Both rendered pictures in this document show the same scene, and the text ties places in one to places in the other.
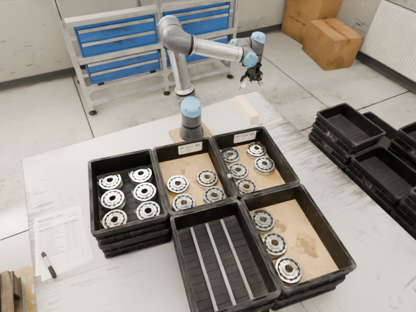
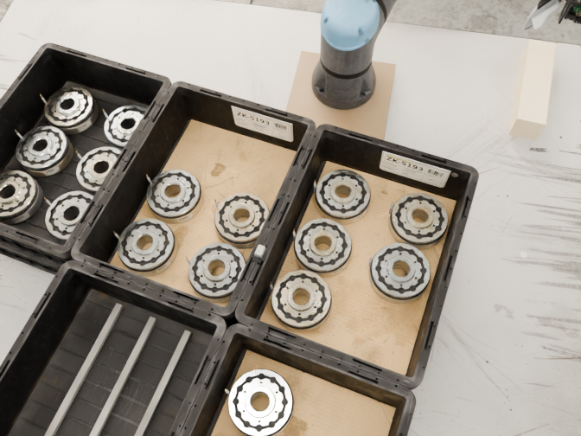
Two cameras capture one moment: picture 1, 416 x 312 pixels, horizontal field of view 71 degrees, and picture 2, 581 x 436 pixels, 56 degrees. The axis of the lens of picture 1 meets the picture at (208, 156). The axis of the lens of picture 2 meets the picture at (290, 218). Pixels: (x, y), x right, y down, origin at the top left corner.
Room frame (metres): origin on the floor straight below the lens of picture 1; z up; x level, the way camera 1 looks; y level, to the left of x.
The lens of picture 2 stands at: (0.62, -0.38, 1.75)
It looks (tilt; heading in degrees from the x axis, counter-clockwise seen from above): 64 degrees down; 45
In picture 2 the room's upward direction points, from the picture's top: 5 degrees counter-clockwise
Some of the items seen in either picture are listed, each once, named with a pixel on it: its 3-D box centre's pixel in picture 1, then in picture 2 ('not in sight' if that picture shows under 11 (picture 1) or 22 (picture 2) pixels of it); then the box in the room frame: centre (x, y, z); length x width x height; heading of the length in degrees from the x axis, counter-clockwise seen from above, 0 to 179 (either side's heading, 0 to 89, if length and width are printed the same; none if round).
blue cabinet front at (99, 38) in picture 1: (122, 50); not in sight; (2.61, 0.84, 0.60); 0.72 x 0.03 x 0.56; 118
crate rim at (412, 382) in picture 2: (252, 159); (362, 242); (0.96, -0.21, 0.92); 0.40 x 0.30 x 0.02; 19
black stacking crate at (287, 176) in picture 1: (251, 166); (360, 254); (0.96, -0.21, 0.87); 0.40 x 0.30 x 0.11; 19
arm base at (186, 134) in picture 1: (191, 127); (344, 69); (1.34, 0.10, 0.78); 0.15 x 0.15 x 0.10
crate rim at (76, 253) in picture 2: (192, 173); (201, 188); (0.86, 0.07, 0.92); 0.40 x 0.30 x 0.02; 19
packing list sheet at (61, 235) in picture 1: (60, 238); not in sight; (0.63, 0.66, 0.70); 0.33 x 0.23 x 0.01; 28
